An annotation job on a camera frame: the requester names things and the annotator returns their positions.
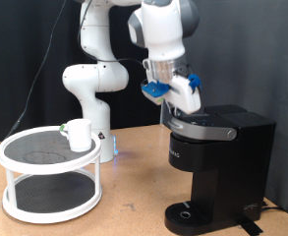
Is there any black tape strip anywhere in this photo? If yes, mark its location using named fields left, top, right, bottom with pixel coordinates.
left=238, top=219, right=264, bottom=236

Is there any white mug with green tape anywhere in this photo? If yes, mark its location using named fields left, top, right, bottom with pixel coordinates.
left=58, top=118, right=93, bottom=153

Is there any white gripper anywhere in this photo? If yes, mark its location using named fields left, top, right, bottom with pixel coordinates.
left=165, top=76, right=202, bottom=117

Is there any blue cable clip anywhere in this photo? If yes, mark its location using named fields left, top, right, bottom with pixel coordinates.
left=187, top=73, right=203, bottom=94

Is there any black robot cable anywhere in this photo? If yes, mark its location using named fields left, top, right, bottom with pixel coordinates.
left=0, top=0, right=147, bottom=161

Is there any black Keurig coffee machine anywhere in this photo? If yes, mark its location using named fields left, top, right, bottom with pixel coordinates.
left=163, top=103, right=277, bottom=236

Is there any white two-tier turntable stand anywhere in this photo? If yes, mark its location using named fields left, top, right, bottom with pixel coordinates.
left=0, top=125, right=103, bottom=225

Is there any grey metal frame post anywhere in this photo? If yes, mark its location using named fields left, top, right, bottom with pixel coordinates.
left=158, top=101, right=171, bottom=126

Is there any dark grey backdrop panel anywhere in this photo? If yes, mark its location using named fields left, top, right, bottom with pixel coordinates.
left=164, top=0, right=288, bottom=222

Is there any black backdrop curtain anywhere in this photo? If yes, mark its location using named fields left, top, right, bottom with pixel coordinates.
left=0, top=0, right=167, bottom=143

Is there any black power cord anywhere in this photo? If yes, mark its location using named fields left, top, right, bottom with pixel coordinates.
left=260, top=200, right=287, bottom=212

